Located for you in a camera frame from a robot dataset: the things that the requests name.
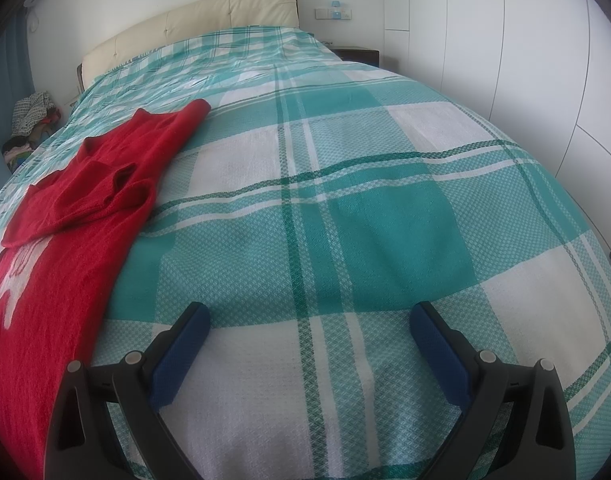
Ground white wardrobe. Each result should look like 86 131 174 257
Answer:
383 0 611 241

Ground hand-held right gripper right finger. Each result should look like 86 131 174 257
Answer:
408 301 577 480

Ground red knitted sweater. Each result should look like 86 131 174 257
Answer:
0 98 212 480

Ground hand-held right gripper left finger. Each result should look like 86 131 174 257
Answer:
43 301 211 480

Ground white wall switch panel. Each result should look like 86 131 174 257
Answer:
315 1 353 21

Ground pile of mixed clothes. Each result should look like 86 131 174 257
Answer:
3 91 61 171

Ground cream padded headboard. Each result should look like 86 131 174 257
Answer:
77 0 300 93

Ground blue curtain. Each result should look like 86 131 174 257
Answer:
0 10 34 161

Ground dark nightstand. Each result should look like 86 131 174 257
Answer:
330 46 381 67

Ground teal plaid blanket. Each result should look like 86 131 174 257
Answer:
0 25 611 480

